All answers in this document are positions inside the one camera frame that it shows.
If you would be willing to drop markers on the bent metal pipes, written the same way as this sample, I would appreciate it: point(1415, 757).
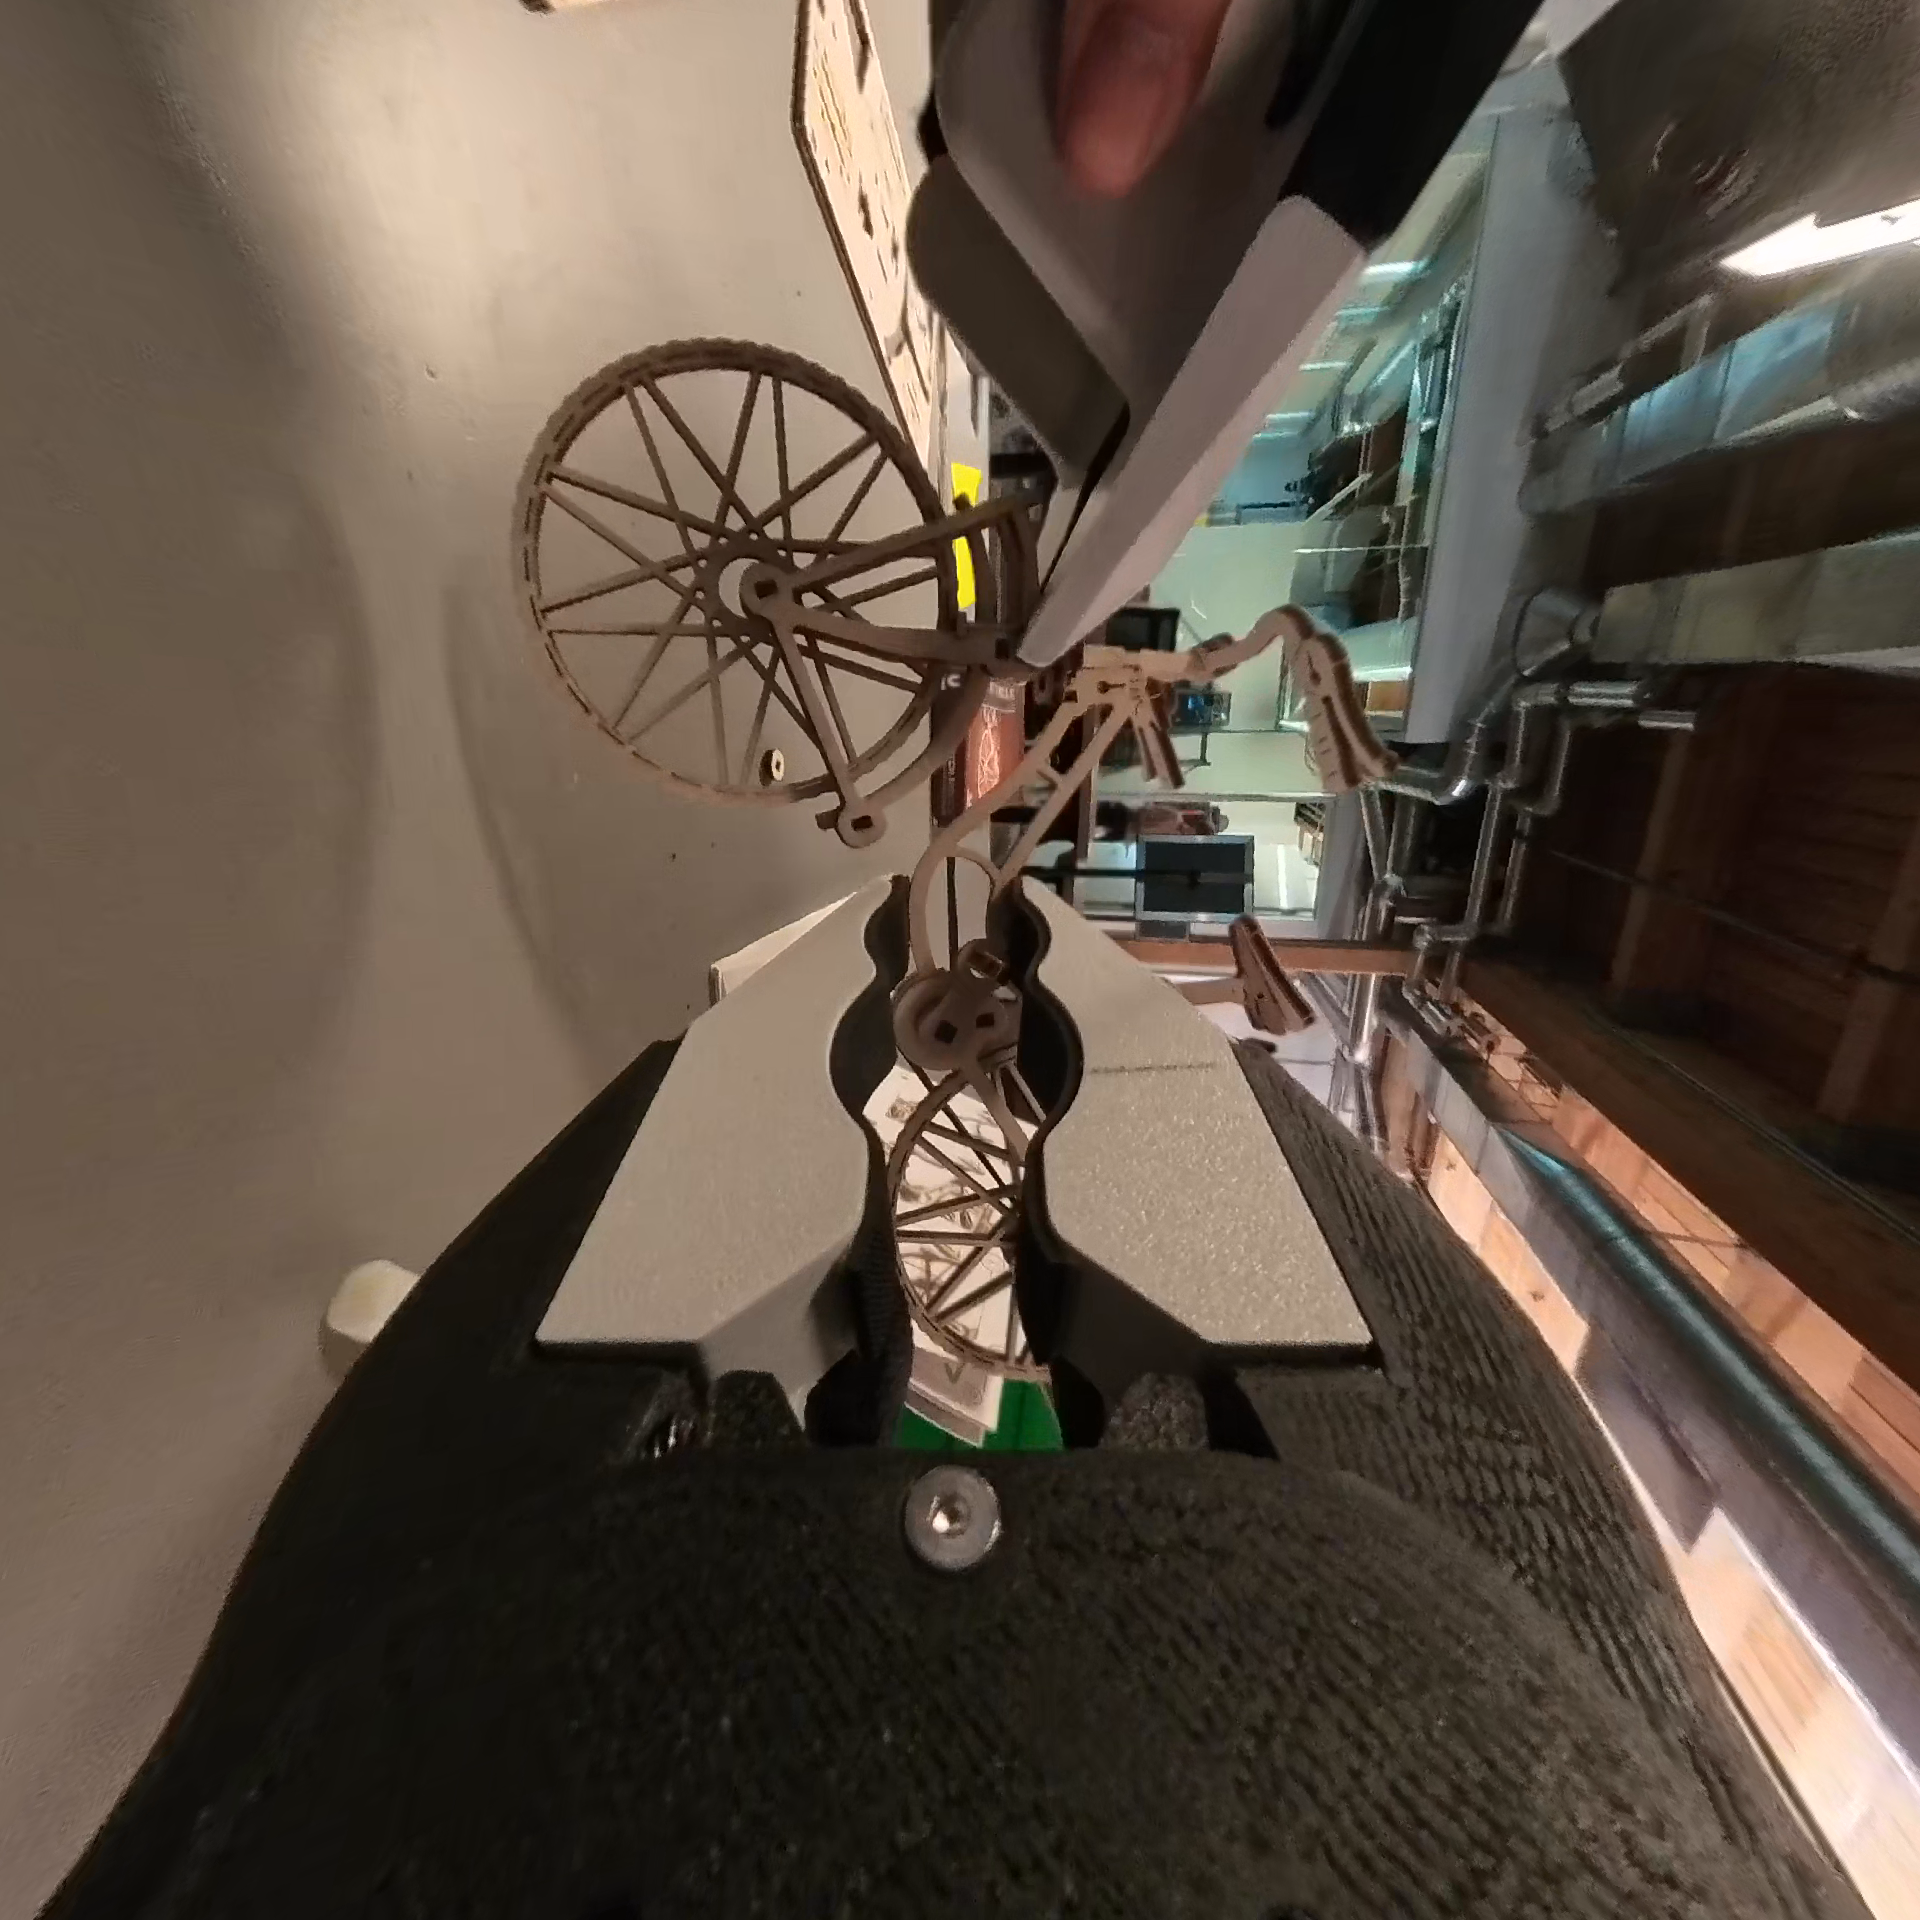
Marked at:
point(1501, 721)

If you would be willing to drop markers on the small white plastic piece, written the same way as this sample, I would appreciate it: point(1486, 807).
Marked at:
point(369, 1309)

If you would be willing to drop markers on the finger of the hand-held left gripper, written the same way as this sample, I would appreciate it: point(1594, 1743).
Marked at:
point(1201, 435)
point(1020, 301)

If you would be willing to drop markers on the person's left hand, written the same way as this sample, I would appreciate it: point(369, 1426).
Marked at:
point(1128, 104)

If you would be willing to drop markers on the computer monitor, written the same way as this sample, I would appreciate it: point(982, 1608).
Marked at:
point(1197, 878)

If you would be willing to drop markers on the wooden model wheel with fork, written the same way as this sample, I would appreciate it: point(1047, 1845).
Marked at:
point(765, 592)

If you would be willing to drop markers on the silver ventilation duct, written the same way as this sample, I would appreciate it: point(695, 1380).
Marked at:
point(1724, 429)

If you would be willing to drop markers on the yellow sticky note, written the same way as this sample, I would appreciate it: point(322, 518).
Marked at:
point(968, 563)

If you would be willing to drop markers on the laser-cut wooden parts sheet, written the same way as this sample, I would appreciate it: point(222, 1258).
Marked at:
point(854, 181)

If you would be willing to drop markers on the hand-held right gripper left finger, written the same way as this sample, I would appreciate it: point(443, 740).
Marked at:
point(720, 1170)

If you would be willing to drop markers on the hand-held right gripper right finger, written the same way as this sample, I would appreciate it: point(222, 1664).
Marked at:
point(1184, 1200)

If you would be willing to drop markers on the green cutting mat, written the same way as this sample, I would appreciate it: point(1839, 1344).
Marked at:
point(1028, 1418)

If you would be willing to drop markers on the long grey pipe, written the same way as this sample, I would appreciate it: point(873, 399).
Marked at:
point(1695, 1320)

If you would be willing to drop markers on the wooden model bicycle frame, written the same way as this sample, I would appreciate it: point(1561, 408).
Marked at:
point(938, 1028)

